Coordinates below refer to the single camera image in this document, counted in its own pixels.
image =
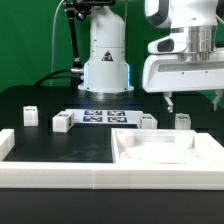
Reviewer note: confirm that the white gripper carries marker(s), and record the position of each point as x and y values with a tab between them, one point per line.
176	65

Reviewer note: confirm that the white square table top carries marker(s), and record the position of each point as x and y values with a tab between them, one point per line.
164	146

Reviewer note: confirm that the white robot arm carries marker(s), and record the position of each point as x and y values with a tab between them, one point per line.
106	71

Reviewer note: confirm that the white U-shaped fence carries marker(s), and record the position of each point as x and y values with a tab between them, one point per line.
203	176

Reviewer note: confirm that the white marker tag sheet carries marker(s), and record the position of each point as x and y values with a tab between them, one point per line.
105	116

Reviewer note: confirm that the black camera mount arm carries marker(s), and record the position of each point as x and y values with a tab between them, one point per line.
79	10

